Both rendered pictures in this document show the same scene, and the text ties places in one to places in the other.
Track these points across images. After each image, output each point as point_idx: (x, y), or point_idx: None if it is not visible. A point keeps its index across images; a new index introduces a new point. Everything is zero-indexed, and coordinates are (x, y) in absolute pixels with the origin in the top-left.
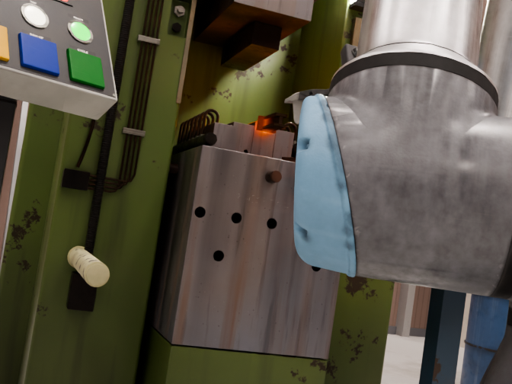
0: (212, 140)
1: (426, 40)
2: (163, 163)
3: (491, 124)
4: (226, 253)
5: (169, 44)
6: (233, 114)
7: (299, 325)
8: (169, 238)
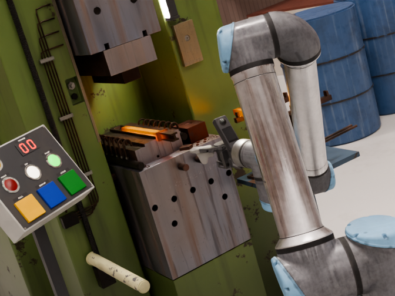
0: (142, 166)
1: (305, 231)
2: (109, 180)
3: (337, 255)
4: (177, 219)
5: (77, 111)
6: (111, 102)
7: (229, 231)
8: (132, 218)
